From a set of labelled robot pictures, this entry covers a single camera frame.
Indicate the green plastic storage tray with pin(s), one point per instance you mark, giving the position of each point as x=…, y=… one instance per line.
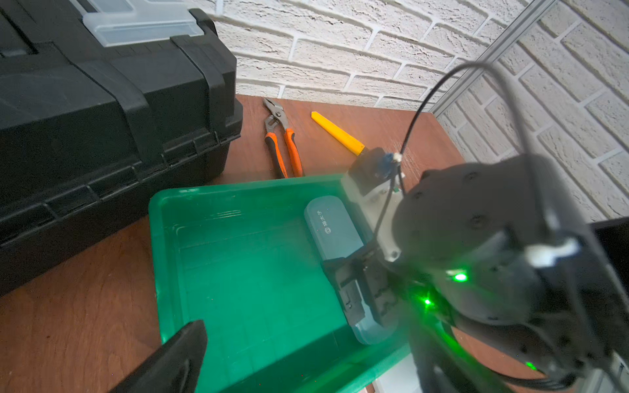
x=241, y=258

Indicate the black plastic toolbox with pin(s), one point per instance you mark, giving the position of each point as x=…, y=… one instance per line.
x=103, y=105

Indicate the blue-grey frosted pencil case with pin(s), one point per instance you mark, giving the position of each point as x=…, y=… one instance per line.
x=336, y=238

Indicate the clear frosted pencil case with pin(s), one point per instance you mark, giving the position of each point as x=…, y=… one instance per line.
x=401, y=378

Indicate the yellow utility knife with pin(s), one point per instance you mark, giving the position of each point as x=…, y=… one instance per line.
x=349, y=142

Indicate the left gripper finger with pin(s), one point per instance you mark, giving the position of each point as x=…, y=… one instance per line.
x=174, y=367

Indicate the right corner aluminium post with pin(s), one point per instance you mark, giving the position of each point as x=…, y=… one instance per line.
x=520, y=26

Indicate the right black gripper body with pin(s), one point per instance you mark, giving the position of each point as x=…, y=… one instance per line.
x=477, y=248

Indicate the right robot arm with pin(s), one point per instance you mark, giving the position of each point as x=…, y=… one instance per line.
x=588, y=331

